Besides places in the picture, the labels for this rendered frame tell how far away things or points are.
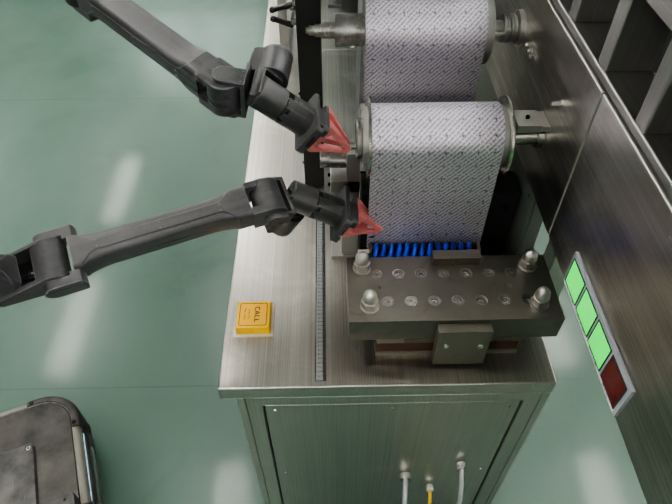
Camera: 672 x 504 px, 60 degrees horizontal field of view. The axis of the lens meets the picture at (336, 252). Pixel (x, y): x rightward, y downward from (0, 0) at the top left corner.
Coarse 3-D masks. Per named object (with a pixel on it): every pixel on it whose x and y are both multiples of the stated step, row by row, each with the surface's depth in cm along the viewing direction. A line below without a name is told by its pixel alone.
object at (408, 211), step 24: (384, 192) 110; (408, 192) 110; (432, 192) 110; (456, 192) 110; (480, 192) 110; (384, 216) 114; (408, 216) 115; (432, 216) 115; (456, 216) 115; (480, 216) 115; (384, 240) 120; (408, 240) 120; (432, 240) 120; (456, 240) 120; (480, 240) 120
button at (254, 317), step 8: (240, 304) 123; (248, 304) 123; (256, 304) 123; (264, 304) 123; (240, 312) 122; (248, 312) 122; (256, 312) 122; (264, 312) 122; (240, 320) 120; (248, 320) 120; (256, 320) 120; (264, 320) 120; (240, 328) 119; (248, 328) 119; (256, 328) 119; (264, 328) 119
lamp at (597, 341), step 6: (594, 330) 86; (600, 330) 84; (594, 336) 86; (600, 336) 84; (594, 342) 86; (600, 342) 84; (606, 342) 83; (594, 348) 86; (600, 348) 84; (606, 348) 83; (594, 354) 86; (600, 354) 85; (606, 354) 83; (600, 360) 85; (600, 366) 85
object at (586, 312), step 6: (582, 300) 90; (588, 300) 88; (582, 306) 90; (588, 306) 88; (582, 312) 90; (588, 312) 88; (594, 312) 86; (582, 318) 90; (588, 318) 88; (594, 318) 86; (582, 324) 90; (588, 324) 88; (588, 330) 88
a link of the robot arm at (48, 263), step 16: (48, 240) 97; (0, 256) 94; (16, 256) 98; (32, 256) 96; (48, 256) 96; (64, 256) 98; (0, 272) 92; (16, 272) 95; (48, 272) 95; (64, 272) 96; (0, 288) 93; (16, 288) 95; (32, 288) 95; (0, 304) 96
